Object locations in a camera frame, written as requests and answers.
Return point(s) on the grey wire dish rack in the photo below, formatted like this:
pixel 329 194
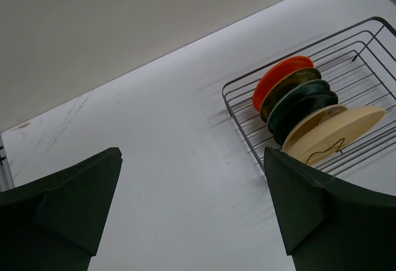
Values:
pixel 359 64

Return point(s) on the large beige plate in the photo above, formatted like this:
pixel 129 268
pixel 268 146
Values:
pixel 336 133

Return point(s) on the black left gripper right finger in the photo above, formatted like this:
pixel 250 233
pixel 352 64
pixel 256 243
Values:
pixel 327 223

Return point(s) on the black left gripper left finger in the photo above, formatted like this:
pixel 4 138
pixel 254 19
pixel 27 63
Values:
pixel 56 222

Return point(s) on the orange plate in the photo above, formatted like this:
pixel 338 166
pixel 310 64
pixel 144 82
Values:
pixel 276 74

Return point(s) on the cream plate with characters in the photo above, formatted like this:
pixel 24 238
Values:
pixel 310 122

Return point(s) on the black plate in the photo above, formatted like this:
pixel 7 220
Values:
pixel 285 118

